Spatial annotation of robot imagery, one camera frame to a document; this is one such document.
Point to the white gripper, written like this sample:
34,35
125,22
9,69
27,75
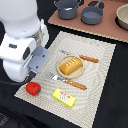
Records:
20,56

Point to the striped beige placemat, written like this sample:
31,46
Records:
93,77

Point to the knife with wooden handle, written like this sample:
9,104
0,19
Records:
80,56

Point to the yellow toy butter box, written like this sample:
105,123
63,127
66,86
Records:
64,97

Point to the fork with wooden handle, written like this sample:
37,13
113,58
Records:
70,82

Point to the grey saucepan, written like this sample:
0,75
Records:
92,15

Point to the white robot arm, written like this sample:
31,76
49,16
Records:
20,20

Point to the beige bowl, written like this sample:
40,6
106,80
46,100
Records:
122,14

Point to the grey toy pot with handles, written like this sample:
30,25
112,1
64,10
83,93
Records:
67,9

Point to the red toy tomato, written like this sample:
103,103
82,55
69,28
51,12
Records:
33,88

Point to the beige round plate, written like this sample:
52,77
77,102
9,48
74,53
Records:
72,75

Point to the orange toy bread loaf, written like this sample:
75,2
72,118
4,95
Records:
70,66

